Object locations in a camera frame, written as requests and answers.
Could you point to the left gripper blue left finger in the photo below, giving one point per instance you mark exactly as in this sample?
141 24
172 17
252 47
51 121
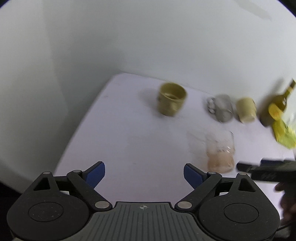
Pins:
88 178

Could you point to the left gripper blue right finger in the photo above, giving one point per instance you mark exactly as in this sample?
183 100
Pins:
199 179

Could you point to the clear pinkish glass jar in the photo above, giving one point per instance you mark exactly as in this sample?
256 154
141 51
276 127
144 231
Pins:
220 151

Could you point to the cream ceramic cup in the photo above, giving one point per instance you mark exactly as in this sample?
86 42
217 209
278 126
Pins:
246 110

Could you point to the grey translucent measuring cup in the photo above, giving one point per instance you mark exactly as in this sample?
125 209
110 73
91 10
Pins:
221 106

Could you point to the person's hand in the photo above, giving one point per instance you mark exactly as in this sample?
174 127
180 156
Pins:
287 201

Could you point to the yellow tissue pack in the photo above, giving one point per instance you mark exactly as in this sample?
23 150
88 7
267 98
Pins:
284 132

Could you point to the green wine bottle yellow label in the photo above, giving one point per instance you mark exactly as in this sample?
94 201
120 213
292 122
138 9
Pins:
276 107

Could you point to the olive yellow mug with handle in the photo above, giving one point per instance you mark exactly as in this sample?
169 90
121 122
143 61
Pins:
171 98

